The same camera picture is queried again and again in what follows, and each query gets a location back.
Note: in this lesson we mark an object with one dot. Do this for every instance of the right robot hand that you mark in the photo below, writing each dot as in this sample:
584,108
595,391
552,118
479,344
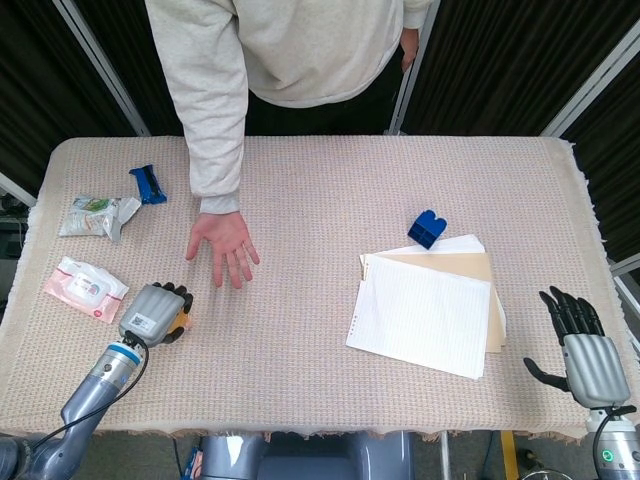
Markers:
592,367

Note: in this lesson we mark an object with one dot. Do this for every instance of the person's open hand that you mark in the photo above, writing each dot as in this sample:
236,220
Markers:
225,240

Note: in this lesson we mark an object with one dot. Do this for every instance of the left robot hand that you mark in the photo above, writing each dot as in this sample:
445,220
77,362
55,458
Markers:
150,315

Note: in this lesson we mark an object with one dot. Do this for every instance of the person's hanging hand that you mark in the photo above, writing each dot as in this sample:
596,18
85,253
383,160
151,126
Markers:
410,47

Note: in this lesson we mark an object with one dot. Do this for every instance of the orange jelly cup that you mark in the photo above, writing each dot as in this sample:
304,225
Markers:
183,320

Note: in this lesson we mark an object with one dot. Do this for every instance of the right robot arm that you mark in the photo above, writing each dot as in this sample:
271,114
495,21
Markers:
617,445

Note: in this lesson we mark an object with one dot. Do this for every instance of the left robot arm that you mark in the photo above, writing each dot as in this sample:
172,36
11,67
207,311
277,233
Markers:
85,395

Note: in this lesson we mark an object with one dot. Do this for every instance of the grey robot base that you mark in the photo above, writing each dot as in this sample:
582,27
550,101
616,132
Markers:
305,457

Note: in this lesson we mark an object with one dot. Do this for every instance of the person's grey sleeved forearm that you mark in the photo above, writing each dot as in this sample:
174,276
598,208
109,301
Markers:
215,120

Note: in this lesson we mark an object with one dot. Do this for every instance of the pink wet wipes pack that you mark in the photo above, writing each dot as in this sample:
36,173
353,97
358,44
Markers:
85,289

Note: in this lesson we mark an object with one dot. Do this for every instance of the person's grey sweatshirt torso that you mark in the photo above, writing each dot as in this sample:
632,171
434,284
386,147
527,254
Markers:
320,45

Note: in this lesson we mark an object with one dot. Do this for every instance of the blue snack bar wrapper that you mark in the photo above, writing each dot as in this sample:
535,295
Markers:
148,185

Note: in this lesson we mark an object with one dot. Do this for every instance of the beige woven tablecloth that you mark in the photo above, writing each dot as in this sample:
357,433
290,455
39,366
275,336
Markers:
320,280

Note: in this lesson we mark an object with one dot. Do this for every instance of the silver green snack bag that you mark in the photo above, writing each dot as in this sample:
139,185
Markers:
95,216

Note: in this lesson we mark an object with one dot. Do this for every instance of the beige manila folder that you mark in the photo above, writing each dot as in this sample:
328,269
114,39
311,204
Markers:
470,267

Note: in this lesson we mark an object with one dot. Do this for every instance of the lined white paper sheet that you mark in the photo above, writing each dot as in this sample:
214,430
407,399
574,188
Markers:
420,320

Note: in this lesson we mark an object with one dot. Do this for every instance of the plain white paper sheet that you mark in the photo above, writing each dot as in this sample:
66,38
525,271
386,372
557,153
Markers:
462,244

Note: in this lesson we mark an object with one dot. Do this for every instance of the blue plastic block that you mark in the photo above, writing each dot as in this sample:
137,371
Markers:
427,229

